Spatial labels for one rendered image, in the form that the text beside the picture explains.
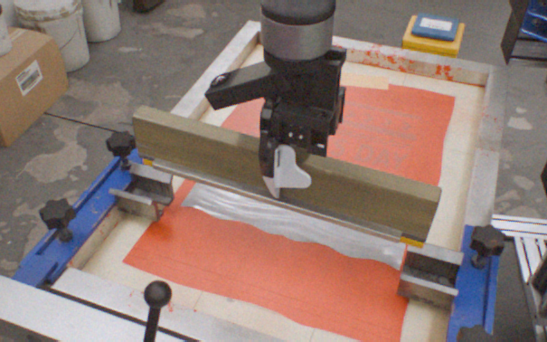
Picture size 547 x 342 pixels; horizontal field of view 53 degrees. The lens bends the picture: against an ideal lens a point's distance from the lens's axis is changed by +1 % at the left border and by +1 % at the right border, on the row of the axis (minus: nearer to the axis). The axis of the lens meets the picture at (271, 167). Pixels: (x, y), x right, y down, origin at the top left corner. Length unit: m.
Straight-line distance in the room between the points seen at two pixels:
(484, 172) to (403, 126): 0.20
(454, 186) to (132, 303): 0.55
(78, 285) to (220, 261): 0.20
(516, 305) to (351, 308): 1.09
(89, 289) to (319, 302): 0.31
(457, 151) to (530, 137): 1.76
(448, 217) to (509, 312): 0.90
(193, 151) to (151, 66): 2.37
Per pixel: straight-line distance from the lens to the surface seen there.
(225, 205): 0.90
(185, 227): 0.88
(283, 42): 0.55
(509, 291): 1.85
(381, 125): 1.08
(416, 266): 0.80
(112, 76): 3.06
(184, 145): 0.74
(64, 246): 0.84
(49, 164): 2.58
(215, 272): 0.82
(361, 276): 0.82
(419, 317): 0.80
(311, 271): 0.82
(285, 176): 0.67
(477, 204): 0.91
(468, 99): 1.20
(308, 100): 0.61
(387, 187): 0.66
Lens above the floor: 1.61
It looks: 43 degrees down
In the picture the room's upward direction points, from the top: straight up
